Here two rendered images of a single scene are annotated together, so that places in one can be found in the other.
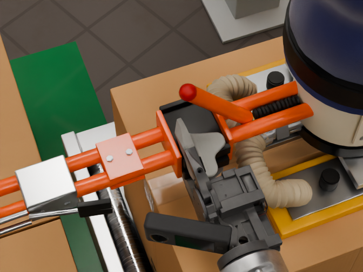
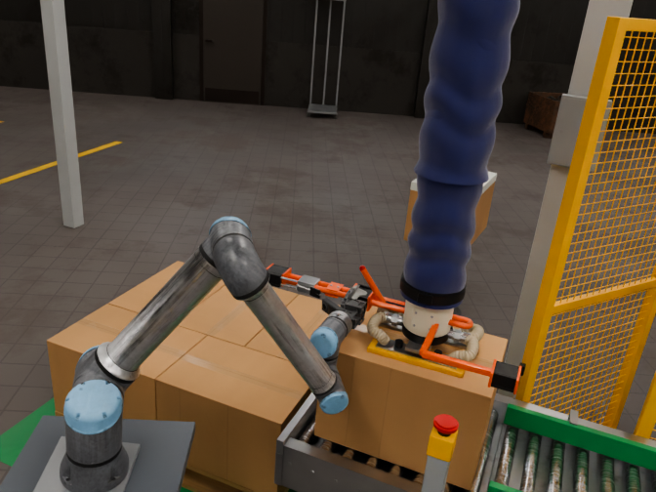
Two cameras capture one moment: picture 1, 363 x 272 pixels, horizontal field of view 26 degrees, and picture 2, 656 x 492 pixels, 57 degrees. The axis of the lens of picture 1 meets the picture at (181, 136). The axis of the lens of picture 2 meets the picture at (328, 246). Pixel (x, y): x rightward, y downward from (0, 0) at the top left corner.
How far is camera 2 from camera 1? 1.59 m
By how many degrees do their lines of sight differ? 46
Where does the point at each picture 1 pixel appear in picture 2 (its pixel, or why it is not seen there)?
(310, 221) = (381, 349)
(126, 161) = (335, 288)
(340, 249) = (383, 363)
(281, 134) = (393, 319)
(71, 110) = not seen: hidden behind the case
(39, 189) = (305, 279)
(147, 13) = not seen: hidden behind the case
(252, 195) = (358, 306)
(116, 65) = not seen: hidden behind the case
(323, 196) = (392, 348)
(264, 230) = (353, 315)
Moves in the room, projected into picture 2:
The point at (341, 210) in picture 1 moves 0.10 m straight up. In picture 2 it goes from (394, 353) to (397, 329)
